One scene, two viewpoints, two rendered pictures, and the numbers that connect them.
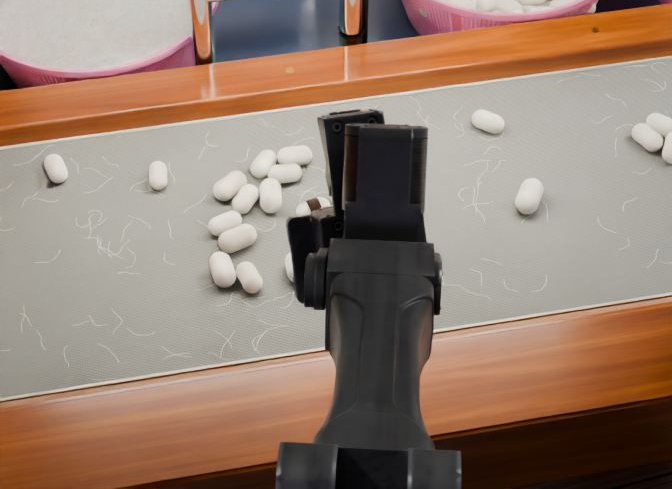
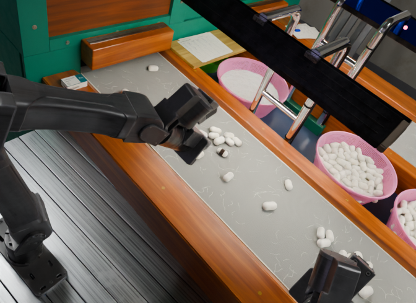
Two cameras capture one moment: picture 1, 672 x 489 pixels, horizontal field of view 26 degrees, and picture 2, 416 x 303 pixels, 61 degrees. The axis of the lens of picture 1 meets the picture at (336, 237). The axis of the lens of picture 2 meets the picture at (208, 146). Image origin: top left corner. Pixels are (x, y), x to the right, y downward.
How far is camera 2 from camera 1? 0.61 m
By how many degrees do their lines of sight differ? 28
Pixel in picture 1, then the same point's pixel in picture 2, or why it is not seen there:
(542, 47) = (327, 188)
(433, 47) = (301, 159)
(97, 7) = (251, 87)
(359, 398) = (44, 87)
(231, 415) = (135, 155)
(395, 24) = (311, 158)
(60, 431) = not seen: hidden behind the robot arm
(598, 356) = (219, 246)
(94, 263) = not seen: hidden behind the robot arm
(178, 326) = not seen: hidden behind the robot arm
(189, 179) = (212, 122)
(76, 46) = (236, 87)
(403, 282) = (129, 108)
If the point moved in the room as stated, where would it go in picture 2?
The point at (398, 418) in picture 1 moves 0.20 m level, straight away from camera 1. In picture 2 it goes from (35, 95) to (173, 79)
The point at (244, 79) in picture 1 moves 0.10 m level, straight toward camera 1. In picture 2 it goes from (251, 119) to (228, 129)
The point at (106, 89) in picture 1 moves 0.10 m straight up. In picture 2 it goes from (224, 93) to (233, 68)
